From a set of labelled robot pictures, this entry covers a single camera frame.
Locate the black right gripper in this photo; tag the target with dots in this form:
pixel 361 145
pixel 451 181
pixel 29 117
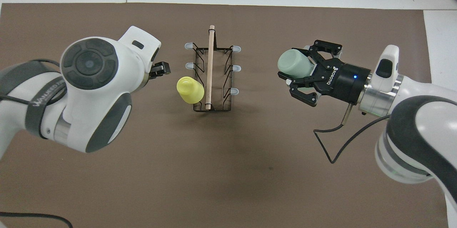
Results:
pixel 348 81

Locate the pale green plastic cup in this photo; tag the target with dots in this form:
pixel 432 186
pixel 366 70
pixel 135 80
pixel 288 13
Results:
pixel 292 64

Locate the yellow plastic cup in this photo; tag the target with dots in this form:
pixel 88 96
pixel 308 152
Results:
pixel 189 89

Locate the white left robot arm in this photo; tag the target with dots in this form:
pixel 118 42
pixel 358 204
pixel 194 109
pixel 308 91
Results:
pixel 89 114

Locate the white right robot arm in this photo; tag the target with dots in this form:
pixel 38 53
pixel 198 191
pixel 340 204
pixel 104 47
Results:
pixel 421 121

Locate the brown table mat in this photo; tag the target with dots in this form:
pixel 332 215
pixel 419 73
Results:
pixel 228 167

